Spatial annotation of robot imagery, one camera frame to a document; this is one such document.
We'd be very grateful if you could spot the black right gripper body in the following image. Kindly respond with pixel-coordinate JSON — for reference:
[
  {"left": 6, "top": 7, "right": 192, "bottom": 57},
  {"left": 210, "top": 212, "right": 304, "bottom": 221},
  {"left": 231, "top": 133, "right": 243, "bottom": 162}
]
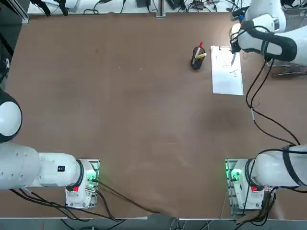
[{"left": 230, "top": 38, "right": 240, "bottom": 53}]

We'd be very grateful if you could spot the red black hub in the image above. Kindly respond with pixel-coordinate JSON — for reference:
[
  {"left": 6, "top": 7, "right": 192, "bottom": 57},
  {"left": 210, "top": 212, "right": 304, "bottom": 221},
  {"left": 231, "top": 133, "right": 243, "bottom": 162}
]
[{"left": 191, "top": 0, "right": 207, "bottom": 11}]

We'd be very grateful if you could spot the white round desk lamp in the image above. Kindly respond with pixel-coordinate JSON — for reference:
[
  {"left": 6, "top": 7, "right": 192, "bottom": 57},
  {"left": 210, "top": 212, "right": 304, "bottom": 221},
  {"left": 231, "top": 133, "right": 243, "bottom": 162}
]
[{"left": 230, "top": 23, "right": 242, "bottom": 40}]

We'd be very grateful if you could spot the black base cable bundle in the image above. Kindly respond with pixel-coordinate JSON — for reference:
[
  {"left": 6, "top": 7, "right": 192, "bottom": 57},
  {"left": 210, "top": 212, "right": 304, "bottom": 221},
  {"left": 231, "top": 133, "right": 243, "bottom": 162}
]
[{"left": 9, "top": 188, "right": 125, "bottom": 221}]

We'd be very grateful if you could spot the white A4 paper sheet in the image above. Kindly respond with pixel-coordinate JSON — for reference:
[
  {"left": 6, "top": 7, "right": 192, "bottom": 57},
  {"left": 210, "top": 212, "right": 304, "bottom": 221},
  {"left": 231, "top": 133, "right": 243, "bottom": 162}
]
[{"left": 211, "top": 46, "right": 244, "bottom": 95}]

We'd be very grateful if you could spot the silver mesh tray rack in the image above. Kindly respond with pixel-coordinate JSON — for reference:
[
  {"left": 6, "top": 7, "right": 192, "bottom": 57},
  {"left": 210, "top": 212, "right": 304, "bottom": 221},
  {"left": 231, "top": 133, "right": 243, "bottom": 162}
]
[{"left": 271, "top": 4, "right": 307, "bottom": 77}]

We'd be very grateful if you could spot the red pen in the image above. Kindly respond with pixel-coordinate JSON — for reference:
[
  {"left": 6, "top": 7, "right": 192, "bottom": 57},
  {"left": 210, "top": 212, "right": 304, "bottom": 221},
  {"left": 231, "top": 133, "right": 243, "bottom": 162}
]
[{"left": 194, "top": 42, "right": 204, "bottom": 58}]

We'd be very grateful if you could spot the black mesh pen holder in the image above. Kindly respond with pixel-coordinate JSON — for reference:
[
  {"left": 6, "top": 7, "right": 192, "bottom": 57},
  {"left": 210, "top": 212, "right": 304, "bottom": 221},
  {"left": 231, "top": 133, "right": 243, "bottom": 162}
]
[{"left": 190, "top": 46, "right": 206, "bottom": 70}]

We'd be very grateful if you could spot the aluminium camera post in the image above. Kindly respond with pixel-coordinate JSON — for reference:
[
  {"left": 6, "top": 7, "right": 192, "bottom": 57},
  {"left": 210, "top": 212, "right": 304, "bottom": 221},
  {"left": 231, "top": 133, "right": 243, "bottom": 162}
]
[{"left": 156, "top": 0, "right": 167, "bottom": 19}]

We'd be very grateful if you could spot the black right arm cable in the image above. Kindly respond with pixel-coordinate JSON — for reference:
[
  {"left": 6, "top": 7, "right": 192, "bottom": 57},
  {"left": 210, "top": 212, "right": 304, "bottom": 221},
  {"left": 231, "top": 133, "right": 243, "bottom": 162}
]
[{"left": 246, "top": 56, "right": 302, "bottom": 147}]

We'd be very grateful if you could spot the white clipboard with metal clip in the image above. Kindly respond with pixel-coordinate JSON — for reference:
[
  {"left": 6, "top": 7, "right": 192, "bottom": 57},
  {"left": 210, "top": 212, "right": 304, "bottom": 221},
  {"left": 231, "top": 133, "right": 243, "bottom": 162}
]
[{"left": 210, "top": 45, "right": 244, "bottom": 96}]

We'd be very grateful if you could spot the black table cable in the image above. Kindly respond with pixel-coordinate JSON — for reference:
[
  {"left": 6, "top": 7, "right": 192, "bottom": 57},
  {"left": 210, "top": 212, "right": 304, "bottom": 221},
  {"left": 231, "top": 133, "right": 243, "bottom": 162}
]
[{"left": 95, "top": 181, "right": 162, "bottom": 214}]

